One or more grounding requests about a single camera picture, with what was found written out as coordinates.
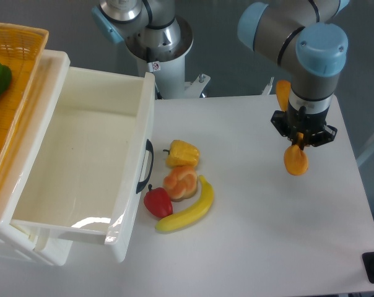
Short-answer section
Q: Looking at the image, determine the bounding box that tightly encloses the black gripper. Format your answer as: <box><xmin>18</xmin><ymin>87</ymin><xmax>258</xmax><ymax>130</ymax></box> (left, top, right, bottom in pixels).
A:
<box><xmin>271</xmin><ymin>107</ymin><xmax>337</xmax><ymax>147</ymax></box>

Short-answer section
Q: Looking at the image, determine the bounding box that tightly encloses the white plastic drawer cabinet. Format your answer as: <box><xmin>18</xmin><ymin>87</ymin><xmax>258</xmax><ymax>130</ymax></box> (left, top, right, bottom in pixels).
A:
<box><xmin>0</xmin><ymin>49</ymin><xmax>72</xmax><ymax>266</ymax></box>

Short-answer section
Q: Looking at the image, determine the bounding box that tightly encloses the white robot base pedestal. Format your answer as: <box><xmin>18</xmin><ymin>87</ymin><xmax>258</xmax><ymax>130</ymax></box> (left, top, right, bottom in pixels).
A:
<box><xmin>125</xmin><ymin>16</ymin><xmax>211</xmax><ymax>100</ymax></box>

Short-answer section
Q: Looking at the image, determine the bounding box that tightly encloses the red bell pepper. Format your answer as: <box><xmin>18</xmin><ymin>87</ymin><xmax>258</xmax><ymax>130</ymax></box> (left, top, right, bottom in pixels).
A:
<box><xmin>143</xmin><ymin>184</ymin><xmax>173</xmax><ymax>218</ymax></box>

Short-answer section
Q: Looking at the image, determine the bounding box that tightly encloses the yellow woven basket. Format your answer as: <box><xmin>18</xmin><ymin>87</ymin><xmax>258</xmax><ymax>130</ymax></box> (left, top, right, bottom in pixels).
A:
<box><xmin>0</xmin><ymin>22</ymin><xmax>49</xmax><ymax>173</ymax></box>

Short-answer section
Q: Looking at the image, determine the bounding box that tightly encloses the white open upper drawer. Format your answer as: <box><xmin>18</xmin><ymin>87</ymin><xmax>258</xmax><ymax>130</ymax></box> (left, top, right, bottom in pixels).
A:
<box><xmin>12</xmin><ymin>67</ymin><xmax>155</xmax><ymax>262</ymax></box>

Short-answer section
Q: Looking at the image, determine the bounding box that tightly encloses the braided bread roll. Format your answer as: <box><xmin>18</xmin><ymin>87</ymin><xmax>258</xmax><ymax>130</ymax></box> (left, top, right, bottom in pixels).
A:
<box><xmin>163</xmin><ymin>166</ymin><xmax>198</xmax><ymax>202</ymax></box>

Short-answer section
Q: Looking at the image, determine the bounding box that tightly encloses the yellow banana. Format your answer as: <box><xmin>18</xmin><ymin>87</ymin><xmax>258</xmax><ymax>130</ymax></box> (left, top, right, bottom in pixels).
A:
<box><xmin>155</xmin><ymin>175</ymin><xmax>215</xmax><ymax>233</ymax></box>

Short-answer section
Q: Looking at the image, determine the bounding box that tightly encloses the yellow bell pepper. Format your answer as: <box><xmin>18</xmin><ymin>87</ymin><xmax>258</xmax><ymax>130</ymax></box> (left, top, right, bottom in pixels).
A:
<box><xmin>163</xmin><ymin>140</ymin><xmax>200</xmax><ymax>168</ymax></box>

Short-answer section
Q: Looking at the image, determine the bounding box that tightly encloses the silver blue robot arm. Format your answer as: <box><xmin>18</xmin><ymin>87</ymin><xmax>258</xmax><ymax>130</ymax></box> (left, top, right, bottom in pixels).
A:
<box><xmin>91</xmin><ymin>1</ymin><xmax>349</xmax><ymax>149</ymax></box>

